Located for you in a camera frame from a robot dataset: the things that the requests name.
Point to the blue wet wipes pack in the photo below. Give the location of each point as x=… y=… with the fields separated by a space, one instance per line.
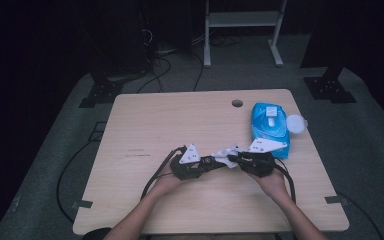
x=270 y=125

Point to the grey tape piece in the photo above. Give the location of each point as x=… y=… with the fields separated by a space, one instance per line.
x=335 y=199
x=83 y=204

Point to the white power strip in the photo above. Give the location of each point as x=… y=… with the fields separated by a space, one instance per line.
x=166 y=51

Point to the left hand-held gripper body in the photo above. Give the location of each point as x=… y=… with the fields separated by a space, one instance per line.
x=185 y=171

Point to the white metal stand frame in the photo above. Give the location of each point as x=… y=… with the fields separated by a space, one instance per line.
x=243 y=19

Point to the person's left hand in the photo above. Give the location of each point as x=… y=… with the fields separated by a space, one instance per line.
x=166 y=183

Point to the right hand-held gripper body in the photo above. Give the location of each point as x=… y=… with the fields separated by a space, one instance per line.
x=258 y=165

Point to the white round lid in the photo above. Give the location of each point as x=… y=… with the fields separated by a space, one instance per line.
x=295 y=124

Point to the white wet wipe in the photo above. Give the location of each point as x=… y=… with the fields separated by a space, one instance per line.
x=225 y=155

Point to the black stand base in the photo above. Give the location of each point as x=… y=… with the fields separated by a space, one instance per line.
x=103 y=93
x=328 y=88

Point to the person's right hand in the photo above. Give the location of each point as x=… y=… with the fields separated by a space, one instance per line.
x=275 y=185

